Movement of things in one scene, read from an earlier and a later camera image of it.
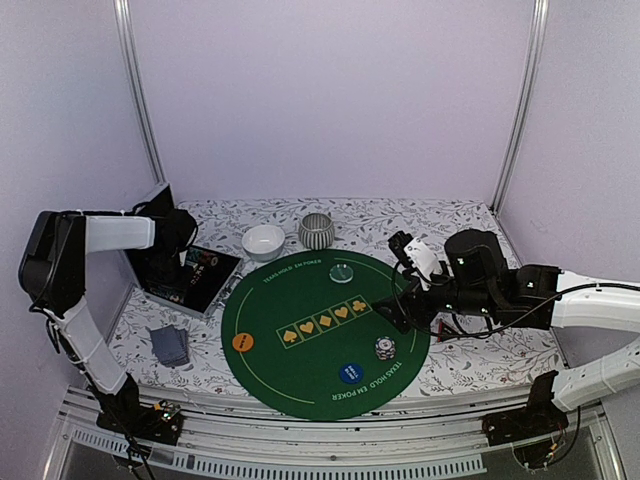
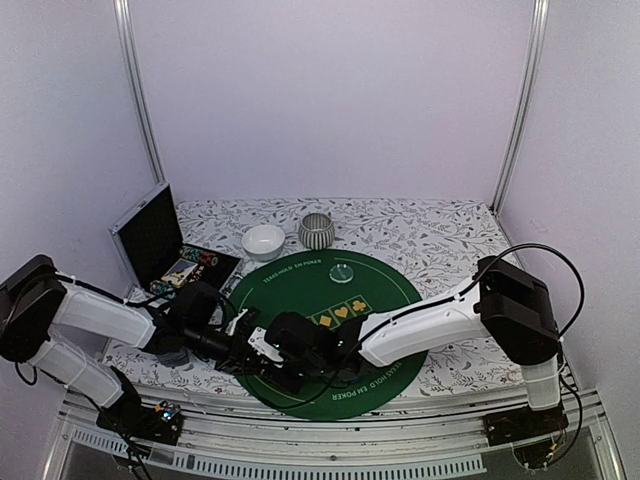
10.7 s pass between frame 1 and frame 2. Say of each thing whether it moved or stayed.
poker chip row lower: stayed
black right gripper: moved
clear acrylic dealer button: stayed
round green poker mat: stayed
